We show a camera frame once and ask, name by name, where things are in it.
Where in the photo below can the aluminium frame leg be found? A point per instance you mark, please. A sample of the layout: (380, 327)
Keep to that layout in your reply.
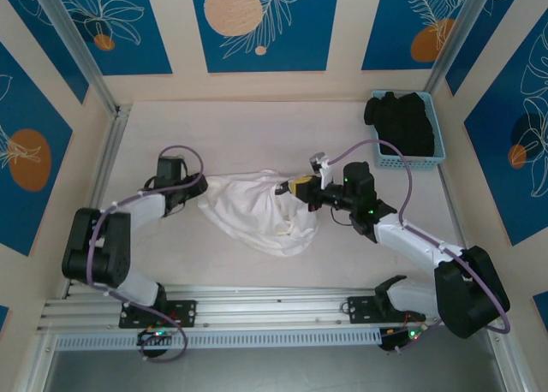
(37, 362)
(509, 366)

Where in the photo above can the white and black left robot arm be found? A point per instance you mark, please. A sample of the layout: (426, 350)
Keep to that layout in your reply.
(98, 246)

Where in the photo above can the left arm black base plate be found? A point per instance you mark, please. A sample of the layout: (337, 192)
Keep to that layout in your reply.
(184, 313)

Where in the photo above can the long aluminium base rail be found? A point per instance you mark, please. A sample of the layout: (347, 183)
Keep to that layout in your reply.
(278, 308)

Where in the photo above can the light blue plastic basket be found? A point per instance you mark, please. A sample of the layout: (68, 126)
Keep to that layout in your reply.
(411, 163)

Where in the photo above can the aluminium corner post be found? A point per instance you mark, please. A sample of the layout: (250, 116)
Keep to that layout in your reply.
(71, 32)
(460, 32)

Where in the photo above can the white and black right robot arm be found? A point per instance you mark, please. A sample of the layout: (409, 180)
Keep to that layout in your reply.
(411, 242)

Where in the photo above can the blue floral wall panel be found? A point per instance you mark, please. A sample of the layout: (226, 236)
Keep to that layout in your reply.
(25, 216)
(505, 24)
(492, 174)
(299, 45)
(128, 24)
(47, 54)
(385, 24)

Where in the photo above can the black clothing pile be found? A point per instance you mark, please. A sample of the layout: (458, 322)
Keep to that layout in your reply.
(406, 126)

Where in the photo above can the white t-shirt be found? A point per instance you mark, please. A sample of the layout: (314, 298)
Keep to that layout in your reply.
(248, 212)

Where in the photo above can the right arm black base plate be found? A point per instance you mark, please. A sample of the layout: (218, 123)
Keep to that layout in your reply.
(364, 310)

